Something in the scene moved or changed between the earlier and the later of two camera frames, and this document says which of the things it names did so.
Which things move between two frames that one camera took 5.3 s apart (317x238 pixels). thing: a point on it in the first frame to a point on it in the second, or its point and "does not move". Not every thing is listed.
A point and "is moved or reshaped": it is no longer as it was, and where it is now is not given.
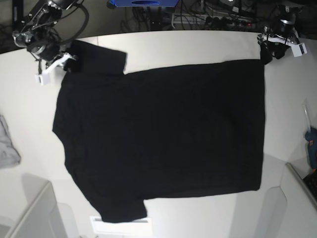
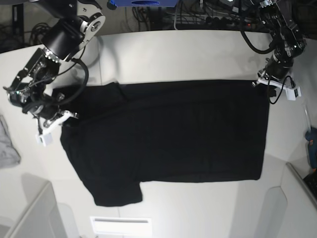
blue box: x=143 y=3 does not move
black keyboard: x=310 y=181 does not move
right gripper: x=284 y=28 to x=278 y=67
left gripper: x=51 y=50 to x=46 y=110
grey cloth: x=9 y=156 does not move
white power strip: x=184 y=21 does not move
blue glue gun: x=311 y=136 does not move
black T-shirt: x=164 y=131 is moved or reshaped
